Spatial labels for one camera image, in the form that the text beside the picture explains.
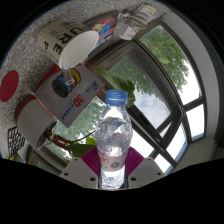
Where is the red and white filament box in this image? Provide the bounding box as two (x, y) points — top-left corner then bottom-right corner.
(34, 64), (107, 129)

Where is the potted red-flowered plant, white pot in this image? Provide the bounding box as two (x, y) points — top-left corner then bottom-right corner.
(14, 67), (137, 159)

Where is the grey-framed bay window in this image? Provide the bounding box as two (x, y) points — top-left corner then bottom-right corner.
(26, 19), (208, 176)

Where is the clear blue-capped water bottle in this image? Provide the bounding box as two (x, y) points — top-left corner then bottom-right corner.
(94, 89), (134, 191)

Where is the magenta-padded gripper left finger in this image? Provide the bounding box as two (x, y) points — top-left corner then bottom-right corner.
(59, 146), (101, 190)

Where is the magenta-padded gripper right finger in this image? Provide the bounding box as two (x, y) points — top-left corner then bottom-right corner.
(124, 146), (166, 190)

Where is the black wire mesh trivet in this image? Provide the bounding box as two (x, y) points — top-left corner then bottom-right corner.
(7, 125), (27, 159)

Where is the cream cup with black lettering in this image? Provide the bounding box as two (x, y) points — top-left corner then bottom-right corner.
(36, 19), (100, 70)

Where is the flat round red coaster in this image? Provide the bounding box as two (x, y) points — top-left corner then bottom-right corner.
(0, 70), (20, 103)

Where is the plastic-wrapped white packet bundle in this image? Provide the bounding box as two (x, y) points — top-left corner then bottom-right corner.
(117, 3), (157, 41)

